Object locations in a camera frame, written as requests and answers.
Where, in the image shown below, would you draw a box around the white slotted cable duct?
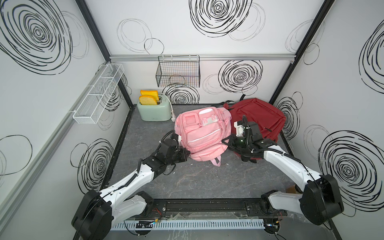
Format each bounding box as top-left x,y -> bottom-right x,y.
111,219 -> 266,231

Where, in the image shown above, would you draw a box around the brown twin-lid jar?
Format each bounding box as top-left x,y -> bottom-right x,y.
286,185 -> 302,194

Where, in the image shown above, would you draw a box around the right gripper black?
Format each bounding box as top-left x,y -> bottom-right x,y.
221,132 -> 251,150

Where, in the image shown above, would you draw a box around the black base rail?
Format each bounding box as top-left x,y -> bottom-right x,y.
134,198 -> 288,219

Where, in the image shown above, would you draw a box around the front yellow toast slice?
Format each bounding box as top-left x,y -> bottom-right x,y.
139,95 -> 158,106

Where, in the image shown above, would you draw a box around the mint green toaster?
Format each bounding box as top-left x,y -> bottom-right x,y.
137,94 -> 176,122

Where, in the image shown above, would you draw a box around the rear yellow toast slice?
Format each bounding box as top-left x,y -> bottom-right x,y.
140,90 -> 160,101

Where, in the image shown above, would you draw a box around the white mesh wall shelf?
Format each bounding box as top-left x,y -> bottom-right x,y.
73,63 -> 124,125

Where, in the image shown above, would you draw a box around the black wire basket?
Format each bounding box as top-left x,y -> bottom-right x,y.
155,55 -> 201,88

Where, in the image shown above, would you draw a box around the pink tape outline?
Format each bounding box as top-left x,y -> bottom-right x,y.
175,107 -> 232,167

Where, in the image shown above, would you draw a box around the yellow toast slice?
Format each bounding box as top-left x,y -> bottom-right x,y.
140,90 -> 160,101
139,95 -> 158,106

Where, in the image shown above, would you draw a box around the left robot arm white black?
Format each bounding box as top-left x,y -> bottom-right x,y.
71,131 -> 190,240

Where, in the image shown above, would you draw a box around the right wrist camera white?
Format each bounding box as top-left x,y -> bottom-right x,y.
234,121 -> 245,137

